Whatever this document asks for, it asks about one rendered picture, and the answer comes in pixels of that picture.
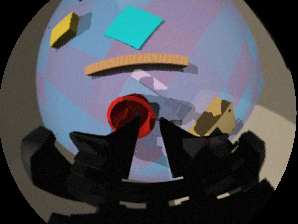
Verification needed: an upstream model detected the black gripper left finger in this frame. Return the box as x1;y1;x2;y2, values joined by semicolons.
69;116;140;180

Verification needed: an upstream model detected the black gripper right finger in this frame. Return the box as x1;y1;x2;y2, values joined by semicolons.
160;117;229;179

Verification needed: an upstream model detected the red cup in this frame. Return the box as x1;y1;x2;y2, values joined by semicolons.
106;93;156;139

